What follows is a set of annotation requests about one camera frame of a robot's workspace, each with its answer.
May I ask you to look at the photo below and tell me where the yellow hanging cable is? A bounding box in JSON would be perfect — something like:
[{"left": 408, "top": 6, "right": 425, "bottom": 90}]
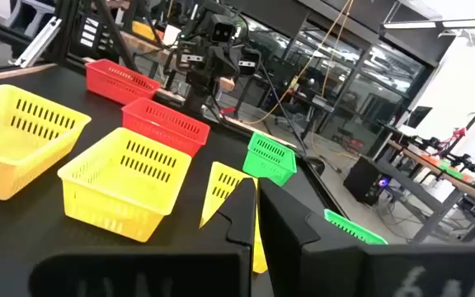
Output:
[
  {"left": 243, "top": 0, "right": 355, "bottom": 126},
  {"left": 321, "top": 16, "right": 345, "bottom": 99}
]

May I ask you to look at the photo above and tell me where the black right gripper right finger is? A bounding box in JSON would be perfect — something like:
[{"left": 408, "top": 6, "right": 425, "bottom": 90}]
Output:
[{"left": 259, "top": 177, "right": 475, "bottom": 297}]

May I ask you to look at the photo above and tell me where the long thin black cable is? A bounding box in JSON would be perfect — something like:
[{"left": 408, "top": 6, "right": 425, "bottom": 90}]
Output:
[{"left": 256, "top": 59, "right": 311, "bottom": 157}]

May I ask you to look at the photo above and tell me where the silver aluminium extrusion bar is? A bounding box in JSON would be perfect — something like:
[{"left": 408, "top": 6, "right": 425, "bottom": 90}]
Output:
[{"left": 14, "top": 16, "right": 63, "bottom": 69}]

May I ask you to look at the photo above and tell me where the ceiling light strip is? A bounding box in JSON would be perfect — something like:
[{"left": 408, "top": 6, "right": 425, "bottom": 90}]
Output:
[{"left": 381, "top": 18, "right": 475, "bottom": 30}]

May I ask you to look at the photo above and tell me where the yellow slotted plastic basket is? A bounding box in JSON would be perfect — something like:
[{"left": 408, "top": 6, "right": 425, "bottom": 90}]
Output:
[
  {"left": 199, "top": 161, "right": 269, "bottom": 275},
  {"left": 0, "top": 84, "right": 92, "bottom": 202},
  {"left": 57, "top": 126, "right": 193, "bottom": 243}
]

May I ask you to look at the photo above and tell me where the red slotted plastic basket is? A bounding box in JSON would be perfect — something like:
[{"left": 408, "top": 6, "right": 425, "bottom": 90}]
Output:
[
  {"left": 84, "top": 59, "right": 162, "bottom": 106},
  {"left": 120, "top": 97, "right": 212, "bottom": 158}
]

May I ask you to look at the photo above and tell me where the black rounded table-edge mount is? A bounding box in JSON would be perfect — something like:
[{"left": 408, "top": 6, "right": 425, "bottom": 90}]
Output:
[{"left": 303, "top": 155, "right": 327, "bottom": 177}]

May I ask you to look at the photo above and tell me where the black aluminium rig frame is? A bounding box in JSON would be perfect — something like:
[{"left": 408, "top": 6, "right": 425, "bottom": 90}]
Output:
[{"left": 0, "top": 0, "right": 139, "bottom": 73}]

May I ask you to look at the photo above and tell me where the green slotted plastic basket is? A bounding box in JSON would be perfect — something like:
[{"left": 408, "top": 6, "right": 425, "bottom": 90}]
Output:
[
  {"left": 323, "top": 208, "right": 388, "bottom": 246},
  {"left": 242, "top": 131, "right": 299, "bottom": 187}
]

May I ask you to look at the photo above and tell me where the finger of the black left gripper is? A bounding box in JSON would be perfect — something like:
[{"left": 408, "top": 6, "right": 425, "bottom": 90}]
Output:
[
  {"left": 175, "top": 51, "right": 223, "bottom": 79},
  {"left": 222, "top": 49, "right": 262, "bottom": 79}
]

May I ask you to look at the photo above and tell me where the black monitor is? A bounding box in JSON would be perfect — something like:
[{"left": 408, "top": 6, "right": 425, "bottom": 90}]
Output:
[{"left": 406, "top": 106, "right": 433, "bottom": 129}]

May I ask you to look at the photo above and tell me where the black computer tower blue light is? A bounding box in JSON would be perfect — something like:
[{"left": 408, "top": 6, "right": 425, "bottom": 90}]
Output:
[{"left": 343, "top": 155, "right": 392, "bottom": 206}]

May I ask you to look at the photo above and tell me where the yellow box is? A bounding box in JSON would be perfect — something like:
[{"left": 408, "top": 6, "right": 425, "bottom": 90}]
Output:
[{"left": 132, "top": 20, "right": 165, "bottom": 42}]

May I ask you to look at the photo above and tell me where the wooden-top workbench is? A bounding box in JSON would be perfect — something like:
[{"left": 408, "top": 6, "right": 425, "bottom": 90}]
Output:
[{"left": 120, "top": 31, "right": 237, "bottom": 92}]

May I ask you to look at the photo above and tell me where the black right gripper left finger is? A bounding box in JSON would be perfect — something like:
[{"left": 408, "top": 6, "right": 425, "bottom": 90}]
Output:
[{"left": 29, "top": 177, "right": 259, "bottom": 297}]

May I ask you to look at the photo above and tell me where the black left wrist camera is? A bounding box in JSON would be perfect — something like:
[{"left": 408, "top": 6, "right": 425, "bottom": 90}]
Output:
[{"left": 210, "top": 14, "right": 238, "bottom": 45}]

